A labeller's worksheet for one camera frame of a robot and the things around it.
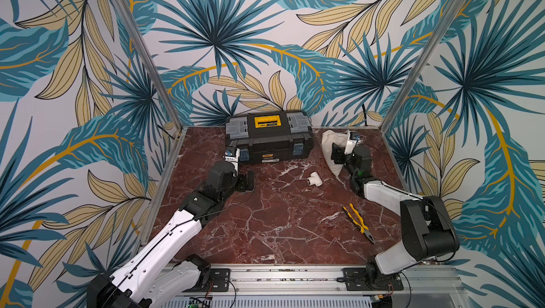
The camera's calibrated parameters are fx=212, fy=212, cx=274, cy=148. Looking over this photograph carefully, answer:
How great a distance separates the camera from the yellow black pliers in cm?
85

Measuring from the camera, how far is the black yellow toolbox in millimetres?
936

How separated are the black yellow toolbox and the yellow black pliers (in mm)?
316
